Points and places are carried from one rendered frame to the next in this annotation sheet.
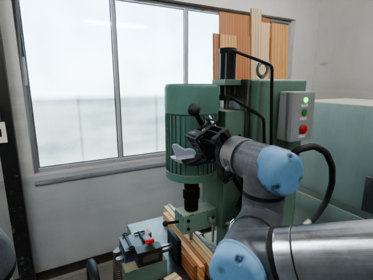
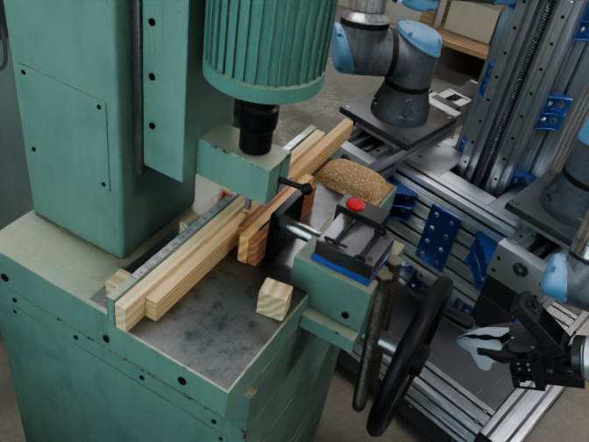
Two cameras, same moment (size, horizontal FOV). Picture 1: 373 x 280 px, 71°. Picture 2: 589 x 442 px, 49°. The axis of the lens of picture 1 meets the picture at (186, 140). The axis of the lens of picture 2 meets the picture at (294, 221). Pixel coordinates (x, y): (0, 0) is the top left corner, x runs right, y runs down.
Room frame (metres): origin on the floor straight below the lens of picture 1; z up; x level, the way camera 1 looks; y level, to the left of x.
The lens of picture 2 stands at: (1.35, 0.69, 1.64)
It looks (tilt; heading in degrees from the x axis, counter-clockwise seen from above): 39 degrees down; 230
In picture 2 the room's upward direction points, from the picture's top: 10 degrees clockwise
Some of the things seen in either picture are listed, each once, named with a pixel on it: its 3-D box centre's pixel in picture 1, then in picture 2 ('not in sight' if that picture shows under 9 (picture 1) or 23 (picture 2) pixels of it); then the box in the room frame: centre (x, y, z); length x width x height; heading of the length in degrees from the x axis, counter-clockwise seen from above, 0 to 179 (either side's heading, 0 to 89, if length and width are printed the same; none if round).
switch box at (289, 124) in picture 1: (295, 115); not in sight; (0.87, -0.37, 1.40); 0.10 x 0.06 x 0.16; 117
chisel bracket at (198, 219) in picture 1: (196, 219); (242, 165); (0.86, -0.04, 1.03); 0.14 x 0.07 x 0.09; 117
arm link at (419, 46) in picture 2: not in sight; (412, 53); (0.20, -0.34, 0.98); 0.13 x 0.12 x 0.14; 153
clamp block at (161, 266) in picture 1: (140, 265); (345, 270); (0.76, 0.15, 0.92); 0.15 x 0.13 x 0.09; 27
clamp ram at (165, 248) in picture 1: (166, 248); (301, 231); (0.81, 0.07, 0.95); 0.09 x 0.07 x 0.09; 27
